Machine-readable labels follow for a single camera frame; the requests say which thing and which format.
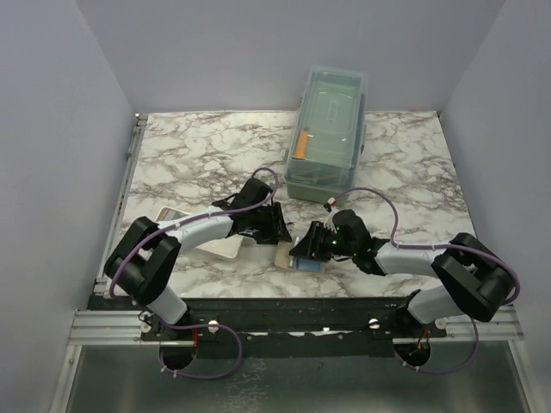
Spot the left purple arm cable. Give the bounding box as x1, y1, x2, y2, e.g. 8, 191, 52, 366
107, 167, 279, 380

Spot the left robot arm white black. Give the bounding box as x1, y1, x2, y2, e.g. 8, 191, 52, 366
103, 177, 291, 340

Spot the translucent green plastic toolbox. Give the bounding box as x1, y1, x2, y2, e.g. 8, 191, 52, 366
284, 65, 368, 203

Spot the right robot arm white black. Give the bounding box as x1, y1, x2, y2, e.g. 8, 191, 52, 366
289, 210, 516, 337

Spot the white rectangular plastic tray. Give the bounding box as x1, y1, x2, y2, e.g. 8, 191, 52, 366
151, 206, 245, 262

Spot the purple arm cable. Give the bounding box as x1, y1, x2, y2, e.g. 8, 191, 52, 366
325, 187, 522, 375
107, 167, 279, 380

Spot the aluminium frame rail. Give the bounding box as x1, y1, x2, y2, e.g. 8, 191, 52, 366
46, 112, 150, 413

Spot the orange tool inside toolbox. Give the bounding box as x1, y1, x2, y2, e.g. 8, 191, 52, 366
293, 129, 309, 159

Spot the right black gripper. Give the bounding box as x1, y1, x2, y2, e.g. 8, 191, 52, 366
289, 220, 356, 262

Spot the stack of cards in tray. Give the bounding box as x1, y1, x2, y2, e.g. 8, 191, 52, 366
156, 206, 191, 222

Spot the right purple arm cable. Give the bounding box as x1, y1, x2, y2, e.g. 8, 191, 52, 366
325, 187, 522, 375

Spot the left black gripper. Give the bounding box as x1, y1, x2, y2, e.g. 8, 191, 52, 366
248, 202, 292, 245

